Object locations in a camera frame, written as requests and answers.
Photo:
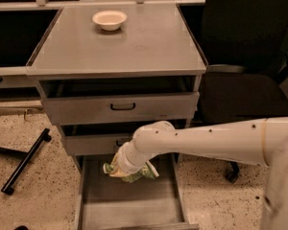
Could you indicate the black top drawer handle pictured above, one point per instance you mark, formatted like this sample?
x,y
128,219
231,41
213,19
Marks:
x,y
122,106

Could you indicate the black middle drawer handle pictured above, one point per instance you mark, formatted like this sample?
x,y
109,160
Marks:
x,y
120,143

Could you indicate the green jalapeno chip bag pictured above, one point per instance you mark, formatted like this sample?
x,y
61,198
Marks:
x,y
148,171

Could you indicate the grey drawer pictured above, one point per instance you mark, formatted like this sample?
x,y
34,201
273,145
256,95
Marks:
x,y
95,139
87,101
107,203

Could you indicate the grey top drawer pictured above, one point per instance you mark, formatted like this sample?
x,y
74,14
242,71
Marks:
x,y
87,101

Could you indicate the black drawer handle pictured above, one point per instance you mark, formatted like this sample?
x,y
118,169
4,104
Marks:
x,y
122,106
120,143

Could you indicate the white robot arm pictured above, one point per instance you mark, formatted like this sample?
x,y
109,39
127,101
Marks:
x,y
258,142

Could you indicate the grey bottom drawer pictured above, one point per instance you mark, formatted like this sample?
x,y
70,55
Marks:
x,y
107,203

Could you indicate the white paper bowl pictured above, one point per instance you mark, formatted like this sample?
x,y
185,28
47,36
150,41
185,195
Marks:
x,y
109,20

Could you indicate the grey middle drawer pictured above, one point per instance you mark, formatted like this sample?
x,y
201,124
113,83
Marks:
x,y
95,139

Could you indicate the black office chair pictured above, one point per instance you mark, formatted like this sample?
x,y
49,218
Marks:
x,y
245,47

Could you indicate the grey drawer cabinet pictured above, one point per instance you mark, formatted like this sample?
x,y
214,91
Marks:
x,y
152,42

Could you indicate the black chair base leg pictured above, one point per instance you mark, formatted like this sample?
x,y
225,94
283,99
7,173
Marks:
x,y
25,157

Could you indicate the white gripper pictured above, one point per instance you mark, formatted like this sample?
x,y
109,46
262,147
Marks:
x,y
129,166

